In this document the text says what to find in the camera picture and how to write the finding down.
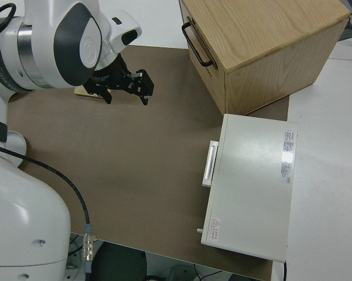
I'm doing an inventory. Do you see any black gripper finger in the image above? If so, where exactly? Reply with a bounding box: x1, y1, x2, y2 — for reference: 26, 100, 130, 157
86, 83, 112, 104
125, 68, 155, 107

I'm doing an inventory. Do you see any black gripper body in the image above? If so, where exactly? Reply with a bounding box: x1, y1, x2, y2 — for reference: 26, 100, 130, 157
90, 53, 130, 89

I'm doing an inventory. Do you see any gray plate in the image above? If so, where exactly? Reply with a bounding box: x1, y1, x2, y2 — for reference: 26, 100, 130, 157
6, 131, 28, 168

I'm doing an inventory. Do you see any wooden mug tree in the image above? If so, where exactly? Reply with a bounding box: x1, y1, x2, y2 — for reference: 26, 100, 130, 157
74, 85, 106, 100

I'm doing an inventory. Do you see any brown table mat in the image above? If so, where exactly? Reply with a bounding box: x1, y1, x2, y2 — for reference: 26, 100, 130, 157
5, 45, 291, 279

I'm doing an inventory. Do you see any wooden box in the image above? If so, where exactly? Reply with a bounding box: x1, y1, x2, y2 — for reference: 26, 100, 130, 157
178, 0, 351, 115

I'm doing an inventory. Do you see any white toaster oven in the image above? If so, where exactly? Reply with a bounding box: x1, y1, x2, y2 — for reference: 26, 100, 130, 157
195, 113, 299, 262

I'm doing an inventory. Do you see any black box handle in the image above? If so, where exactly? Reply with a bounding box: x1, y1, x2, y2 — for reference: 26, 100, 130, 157
181, 22, 214, 68

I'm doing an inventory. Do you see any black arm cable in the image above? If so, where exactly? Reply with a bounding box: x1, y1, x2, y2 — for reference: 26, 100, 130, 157
0, 2, 93, 276

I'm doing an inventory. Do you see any silver toaster oven handle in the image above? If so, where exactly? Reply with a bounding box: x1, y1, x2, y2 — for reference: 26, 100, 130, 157
201, 140, 220, 187

